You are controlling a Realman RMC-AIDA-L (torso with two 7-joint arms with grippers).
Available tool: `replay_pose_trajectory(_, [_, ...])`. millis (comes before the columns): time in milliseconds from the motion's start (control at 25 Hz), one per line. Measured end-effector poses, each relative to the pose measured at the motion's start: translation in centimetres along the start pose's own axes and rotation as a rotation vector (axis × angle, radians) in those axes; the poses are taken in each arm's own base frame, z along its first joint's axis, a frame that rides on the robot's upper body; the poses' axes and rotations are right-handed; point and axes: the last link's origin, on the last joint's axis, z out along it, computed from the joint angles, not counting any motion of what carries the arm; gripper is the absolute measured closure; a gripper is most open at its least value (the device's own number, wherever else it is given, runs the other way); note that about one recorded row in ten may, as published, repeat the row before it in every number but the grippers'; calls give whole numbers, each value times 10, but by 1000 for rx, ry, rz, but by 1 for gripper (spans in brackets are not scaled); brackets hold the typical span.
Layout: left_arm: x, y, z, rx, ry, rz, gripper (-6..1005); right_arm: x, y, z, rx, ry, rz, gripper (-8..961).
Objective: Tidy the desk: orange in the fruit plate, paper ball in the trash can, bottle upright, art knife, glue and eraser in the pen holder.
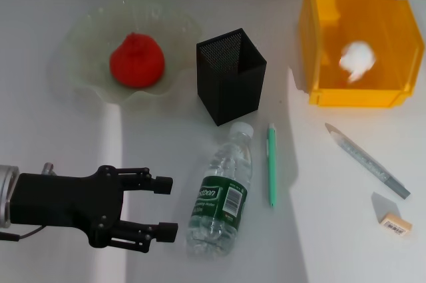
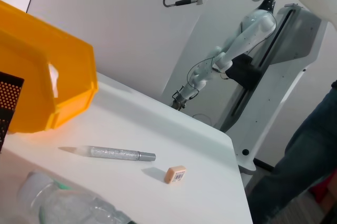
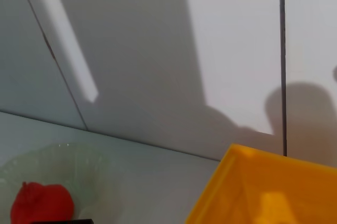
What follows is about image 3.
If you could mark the red knitted orange fruit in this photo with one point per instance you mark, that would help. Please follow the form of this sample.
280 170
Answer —
42 203

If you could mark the clear glass fruit plate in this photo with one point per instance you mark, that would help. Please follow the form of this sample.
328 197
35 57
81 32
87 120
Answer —
84 171

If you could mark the black mesh pen holder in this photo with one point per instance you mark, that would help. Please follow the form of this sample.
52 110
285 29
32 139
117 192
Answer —
63 221

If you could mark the yellow plastic bin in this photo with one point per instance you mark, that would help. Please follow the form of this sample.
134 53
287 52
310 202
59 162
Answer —
263 181

